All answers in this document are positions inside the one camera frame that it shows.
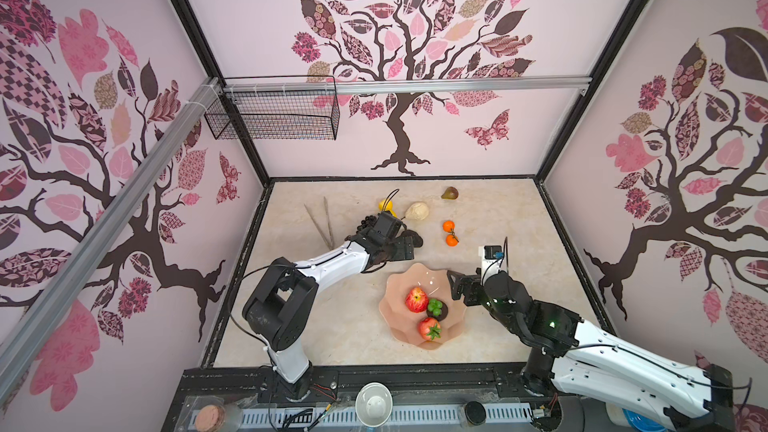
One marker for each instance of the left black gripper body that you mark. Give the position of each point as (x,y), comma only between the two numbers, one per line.
(395,250)

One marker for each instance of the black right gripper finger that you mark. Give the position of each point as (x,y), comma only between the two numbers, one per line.
(455,279)
(458,294)

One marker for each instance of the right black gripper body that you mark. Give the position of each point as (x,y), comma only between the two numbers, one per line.
(475,293)

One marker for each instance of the dark purple mangosteen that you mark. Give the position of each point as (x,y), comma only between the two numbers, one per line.
(437,309)

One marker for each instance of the red apple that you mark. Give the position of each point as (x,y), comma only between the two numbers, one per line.
(416,300)

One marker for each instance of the red strawberry fruit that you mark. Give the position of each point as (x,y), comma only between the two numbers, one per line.
(430,329)

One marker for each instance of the pink scalloped fruit bowl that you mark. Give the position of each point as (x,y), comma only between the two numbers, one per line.
(403,323)

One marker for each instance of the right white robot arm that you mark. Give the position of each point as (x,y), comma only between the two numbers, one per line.
(571,355)

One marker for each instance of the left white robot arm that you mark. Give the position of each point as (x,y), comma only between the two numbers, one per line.
(278,309)

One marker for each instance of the dark avocado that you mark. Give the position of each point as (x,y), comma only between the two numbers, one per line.
(416,239)

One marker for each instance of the orange tangerine pair on stem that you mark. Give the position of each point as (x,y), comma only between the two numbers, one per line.
(451,238)

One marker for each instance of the dark purple grape bunch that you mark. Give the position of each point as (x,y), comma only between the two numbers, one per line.
(366,224)

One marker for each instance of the small yellow lemon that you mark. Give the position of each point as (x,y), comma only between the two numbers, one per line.
(385,205)

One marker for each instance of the cream white pear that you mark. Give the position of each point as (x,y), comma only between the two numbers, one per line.
(417,211)

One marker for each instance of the silver metal tongs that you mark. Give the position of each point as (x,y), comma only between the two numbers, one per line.
(324,228)

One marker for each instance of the brown green pear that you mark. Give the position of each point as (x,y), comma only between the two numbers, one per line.
(450,193)

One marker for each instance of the black round cap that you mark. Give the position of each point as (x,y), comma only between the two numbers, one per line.
(475,413)

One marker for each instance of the white cup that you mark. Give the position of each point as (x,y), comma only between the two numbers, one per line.
(374,405)

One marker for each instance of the blue lidded container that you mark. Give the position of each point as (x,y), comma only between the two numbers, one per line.
(625,418)

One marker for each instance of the pink round lid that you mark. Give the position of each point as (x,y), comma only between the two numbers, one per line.
(211,418)

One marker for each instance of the black wire basket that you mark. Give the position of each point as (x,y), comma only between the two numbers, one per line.
(276,107)

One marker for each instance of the aluminium rail back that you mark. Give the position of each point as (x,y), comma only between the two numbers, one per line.
(408,85)

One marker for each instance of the aluminium rail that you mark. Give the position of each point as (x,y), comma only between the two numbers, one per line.
(31,333)
(408,85)

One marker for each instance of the aluminium rail left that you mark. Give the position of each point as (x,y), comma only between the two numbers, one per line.
(31,333)

